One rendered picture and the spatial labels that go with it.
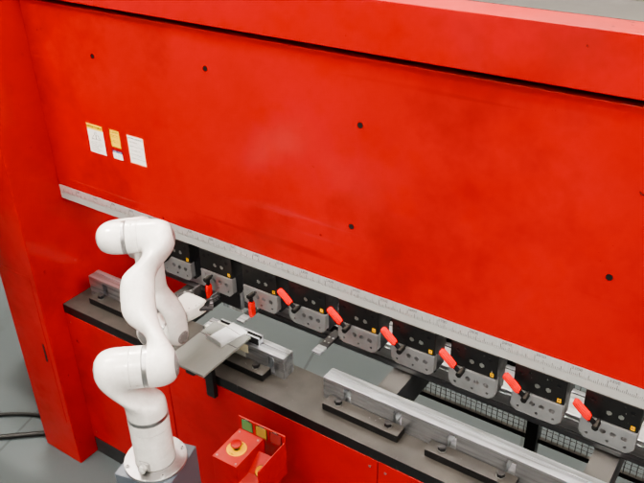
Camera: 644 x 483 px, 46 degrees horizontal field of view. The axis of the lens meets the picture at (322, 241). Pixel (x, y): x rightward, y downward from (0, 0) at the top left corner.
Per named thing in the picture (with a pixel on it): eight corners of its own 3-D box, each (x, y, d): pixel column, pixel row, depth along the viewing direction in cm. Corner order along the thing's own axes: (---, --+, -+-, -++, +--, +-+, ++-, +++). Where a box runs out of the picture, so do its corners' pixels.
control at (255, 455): (215, 479, 269) (210, 443, 260) (242, 450, 280) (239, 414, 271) (261, 503, 259) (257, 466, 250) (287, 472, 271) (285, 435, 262)
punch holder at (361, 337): (337, 339, 253) (337, 299, 245) (352, 326, 259) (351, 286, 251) (377, 355, 246) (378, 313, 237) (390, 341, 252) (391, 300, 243)
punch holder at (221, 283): (202, 286, 283) (197, 247, 274) (218, 275, 289) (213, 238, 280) (233, 298, 275) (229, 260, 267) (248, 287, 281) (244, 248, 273)
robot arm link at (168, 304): (184, 262, 245) (195, 340, 259) (149, 249, 253) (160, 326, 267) (164, 274, 238) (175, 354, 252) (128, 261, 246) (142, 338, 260)
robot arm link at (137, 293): (125, 393, 217) (182, 387, 219) (116, 386, 206) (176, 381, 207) (124, 228, 233) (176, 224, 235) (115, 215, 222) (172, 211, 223)
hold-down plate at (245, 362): (201, 354, 295) (200, 348, 294) (210, 347, 299) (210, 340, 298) (263, 381, 281) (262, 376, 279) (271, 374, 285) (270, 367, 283)
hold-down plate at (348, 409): (322, 409, 268) (321, 402, 266) (330, 400, 272) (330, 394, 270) (397, 443, 253) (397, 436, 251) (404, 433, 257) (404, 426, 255)
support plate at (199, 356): (166, 359, 275) (166, 357, 274) (214, 323, 293) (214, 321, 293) (203, 378, 266) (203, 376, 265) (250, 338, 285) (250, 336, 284)
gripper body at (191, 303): (166, 319, 270) (188, 304, 278) (188, 329, 265) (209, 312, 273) (164, 302, 266) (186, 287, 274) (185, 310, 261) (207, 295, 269)
